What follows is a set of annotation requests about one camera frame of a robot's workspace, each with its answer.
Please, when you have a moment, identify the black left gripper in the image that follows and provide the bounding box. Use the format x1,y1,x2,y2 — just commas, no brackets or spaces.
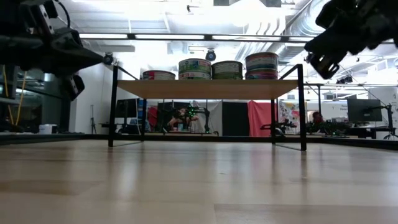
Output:
0,0,104,76

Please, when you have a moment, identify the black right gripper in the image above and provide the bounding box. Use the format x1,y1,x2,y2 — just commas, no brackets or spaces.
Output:
306,0,398,62

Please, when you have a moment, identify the silver-lidded red label can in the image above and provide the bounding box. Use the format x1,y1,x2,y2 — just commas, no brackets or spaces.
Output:
142,70,177,81

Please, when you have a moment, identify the green light tuna can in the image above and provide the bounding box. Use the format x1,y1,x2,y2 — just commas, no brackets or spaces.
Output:
178,58,213,74

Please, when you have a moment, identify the black monitor on arm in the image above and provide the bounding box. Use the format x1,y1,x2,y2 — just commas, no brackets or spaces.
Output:
346,98,383,123

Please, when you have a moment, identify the wooden shelf with black legs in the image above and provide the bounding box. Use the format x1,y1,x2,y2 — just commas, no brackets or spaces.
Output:
108,63,308,152

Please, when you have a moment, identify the black tripod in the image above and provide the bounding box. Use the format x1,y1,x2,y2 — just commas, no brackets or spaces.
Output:
90,104,97,134

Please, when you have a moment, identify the person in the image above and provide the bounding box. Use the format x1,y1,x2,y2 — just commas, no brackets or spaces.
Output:
312,111,325,125
169,107,200,131

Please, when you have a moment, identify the white box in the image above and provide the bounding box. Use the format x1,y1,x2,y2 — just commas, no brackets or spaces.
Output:
39,124,58,135

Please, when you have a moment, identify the black monitor on stand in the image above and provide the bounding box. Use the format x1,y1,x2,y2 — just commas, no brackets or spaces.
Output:
114,98,140,125

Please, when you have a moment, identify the dark work desk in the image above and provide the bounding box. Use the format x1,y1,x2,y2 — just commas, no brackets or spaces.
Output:
337,126,397,140

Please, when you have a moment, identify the orange red curtain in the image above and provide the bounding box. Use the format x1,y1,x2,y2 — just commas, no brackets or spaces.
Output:
248,100,278,138

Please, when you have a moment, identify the long linear ceiling light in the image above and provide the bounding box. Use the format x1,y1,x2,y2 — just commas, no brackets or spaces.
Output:
79,32,317,43

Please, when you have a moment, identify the black curtain panel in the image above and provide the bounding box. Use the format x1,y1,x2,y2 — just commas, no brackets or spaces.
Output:
221,101,249,137
157,101,191,131

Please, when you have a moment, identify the white curtain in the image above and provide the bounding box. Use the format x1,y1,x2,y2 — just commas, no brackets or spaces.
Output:
192,100,223,135

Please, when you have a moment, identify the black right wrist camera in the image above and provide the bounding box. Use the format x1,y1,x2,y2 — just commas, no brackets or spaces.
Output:
307,53,340,80

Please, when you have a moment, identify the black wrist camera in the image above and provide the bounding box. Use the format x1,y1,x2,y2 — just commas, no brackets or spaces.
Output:
63,73,86,101
307,53,340,80

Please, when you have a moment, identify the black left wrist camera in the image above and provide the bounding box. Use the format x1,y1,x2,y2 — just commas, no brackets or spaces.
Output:
63,73,86,101

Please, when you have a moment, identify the black camera cable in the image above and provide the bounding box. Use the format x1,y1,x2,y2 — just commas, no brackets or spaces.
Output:
54,0,72,29

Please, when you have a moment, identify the black rig frame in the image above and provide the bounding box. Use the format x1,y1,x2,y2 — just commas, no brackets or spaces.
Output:
306,82,398,131

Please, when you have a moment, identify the silver ceiling air duct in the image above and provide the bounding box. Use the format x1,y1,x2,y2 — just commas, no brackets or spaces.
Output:
231,0,330,63

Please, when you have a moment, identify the yellow cable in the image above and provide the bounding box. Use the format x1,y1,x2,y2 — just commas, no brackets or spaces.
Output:
14,71,29,126

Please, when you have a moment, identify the colourful wall poster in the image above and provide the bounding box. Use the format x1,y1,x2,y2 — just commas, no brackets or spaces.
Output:
278,101,301,125

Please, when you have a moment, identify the black metal table frame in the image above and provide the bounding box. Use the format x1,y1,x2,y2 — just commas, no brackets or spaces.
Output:
0,133,398,151

